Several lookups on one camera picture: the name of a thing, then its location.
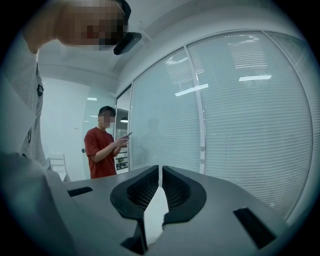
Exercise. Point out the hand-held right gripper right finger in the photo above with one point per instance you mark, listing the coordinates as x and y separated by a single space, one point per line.
212 212

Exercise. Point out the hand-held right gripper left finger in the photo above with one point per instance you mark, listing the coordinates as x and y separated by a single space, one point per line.
112 200

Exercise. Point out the black rack with plants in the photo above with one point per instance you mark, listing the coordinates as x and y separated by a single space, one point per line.
122 165

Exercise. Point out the white shelf rack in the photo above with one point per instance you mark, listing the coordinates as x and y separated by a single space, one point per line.
60 165

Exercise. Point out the grey printed t-shirt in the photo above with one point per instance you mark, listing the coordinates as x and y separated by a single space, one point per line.
22 100

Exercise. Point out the person's face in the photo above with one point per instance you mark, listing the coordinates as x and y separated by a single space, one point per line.
75 25

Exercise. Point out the black head camera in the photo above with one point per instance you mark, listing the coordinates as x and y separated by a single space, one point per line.
127 43

